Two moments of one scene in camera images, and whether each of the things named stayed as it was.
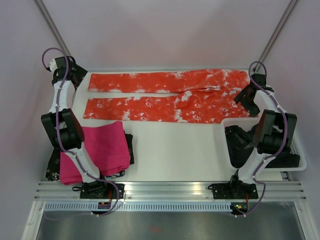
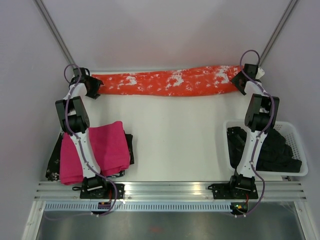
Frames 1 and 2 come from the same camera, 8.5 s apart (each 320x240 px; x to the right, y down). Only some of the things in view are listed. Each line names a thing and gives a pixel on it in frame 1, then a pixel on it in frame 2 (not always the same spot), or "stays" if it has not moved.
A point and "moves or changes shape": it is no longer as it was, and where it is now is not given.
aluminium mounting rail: (70, 190) stays
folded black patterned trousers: (53, 171) stays
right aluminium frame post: (287, 13) stays
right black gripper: (253, 110) → (236, 80)
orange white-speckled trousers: (200, 96) moves or changes shape
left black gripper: (80, 73) → (96, 83)
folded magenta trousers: (107, 144) stays
